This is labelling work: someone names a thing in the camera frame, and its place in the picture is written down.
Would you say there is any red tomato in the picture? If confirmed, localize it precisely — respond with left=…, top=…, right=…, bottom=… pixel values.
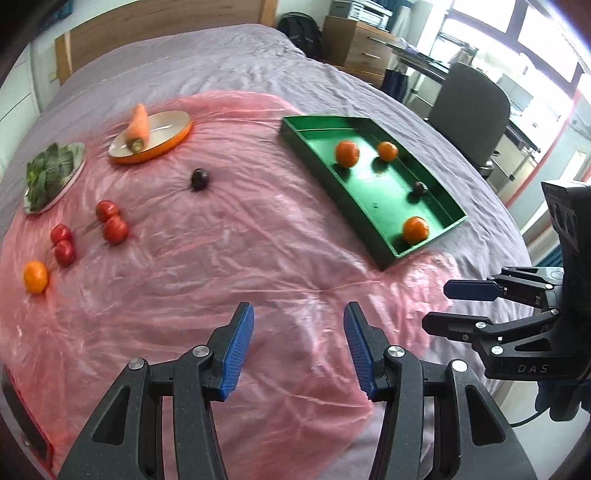
left=103, top=215, right=129, bottom=245
left=53, top=240, right=76, bottom=268
left=50, top=223, right=72, bottom=245
left=95, top=200, right=120, bottom=223

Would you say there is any dark blue hanging bag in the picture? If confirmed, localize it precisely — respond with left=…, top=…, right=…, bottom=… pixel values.
left=381, top=69, right=409, bottom=103

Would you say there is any wooden headboard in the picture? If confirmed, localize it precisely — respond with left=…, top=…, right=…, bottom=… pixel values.
left=54, top=0, right=277, bottom=84

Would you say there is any black cable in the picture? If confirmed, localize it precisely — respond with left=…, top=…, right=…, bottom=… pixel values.
left=507, top=410, right=546, bottom=428

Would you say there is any grey office chair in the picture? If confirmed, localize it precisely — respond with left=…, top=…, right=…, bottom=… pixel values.
left=427, top=62, right=510, bottom=178

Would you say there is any rough orange mandarin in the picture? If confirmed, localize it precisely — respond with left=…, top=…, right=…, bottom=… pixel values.
left=335, top=140, right=360, bottom=168

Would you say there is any blue gloved right hand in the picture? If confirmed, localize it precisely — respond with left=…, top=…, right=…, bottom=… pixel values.
left=535, top=380, right=591, bottom=422

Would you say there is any dark plum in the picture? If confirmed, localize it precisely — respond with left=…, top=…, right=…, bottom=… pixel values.
left=190, top=168, right=211, bottom=192
left=413, top=182, right=429, bottom=197

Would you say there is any glass desk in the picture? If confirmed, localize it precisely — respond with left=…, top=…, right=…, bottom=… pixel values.
left=392, top=46, right=541, bottom=152

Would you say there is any white wardrobe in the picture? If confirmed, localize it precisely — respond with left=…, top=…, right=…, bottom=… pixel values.
left=0, top=45, right=40, bottom=176

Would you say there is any black backpack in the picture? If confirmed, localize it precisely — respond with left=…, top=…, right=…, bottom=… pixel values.
left=277, top=12, right=322, bottom=59

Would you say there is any orange carrot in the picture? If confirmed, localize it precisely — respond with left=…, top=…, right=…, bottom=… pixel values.
left=123, top=104, right=150, bottom=154

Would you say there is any teal curtain left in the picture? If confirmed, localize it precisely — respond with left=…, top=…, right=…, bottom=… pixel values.
left=38, top=0, right=74, bottom=34

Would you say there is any orange oval dish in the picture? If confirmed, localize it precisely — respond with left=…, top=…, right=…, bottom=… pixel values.
left=108, top=110, right=192, bottom=165

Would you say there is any smooth orange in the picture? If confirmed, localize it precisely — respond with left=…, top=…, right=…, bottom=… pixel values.
left=403, top=216, right=430, bottom=245

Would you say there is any green leafy vegetable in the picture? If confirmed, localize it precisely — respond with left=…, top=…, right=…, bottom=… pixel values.
left=25, top=143, right=77, bottom=211

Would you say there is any small orange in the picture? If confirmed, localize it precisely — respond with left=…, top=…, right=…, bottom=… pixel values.
left=377, top=141, right=399, bottom=163
left=23, top=260, right=49, bottom=295

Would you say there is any green rectangular tray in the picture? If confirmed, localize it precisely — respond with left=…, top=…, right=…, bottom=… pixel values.
left=280, top=115, right=467, bottom=271

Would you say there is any pink plastic sheet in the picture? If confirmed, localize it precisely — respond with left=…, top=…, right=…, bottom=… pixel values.
left=1, top=92, right=458, bottom=479

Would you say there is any white plate under greens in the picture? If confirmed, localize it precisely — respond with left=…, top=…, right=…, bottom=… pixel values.
left=23, top=142, right=85, bottom=215

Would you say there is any grey printer on cabinet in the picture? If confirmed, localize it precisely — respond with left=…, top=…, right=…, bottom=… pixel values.
left=329, top=0, right=393, bottom=30

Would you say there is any wooden drawer cabinet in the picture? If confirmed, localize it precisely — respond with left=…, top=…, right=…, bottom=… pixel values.
left=322, top=15, right=397, bottom=88

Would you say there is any phone in red case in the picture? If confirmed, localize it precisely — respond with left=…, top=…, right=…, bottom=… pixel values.
left=0, top=363, right=56, bottom=479

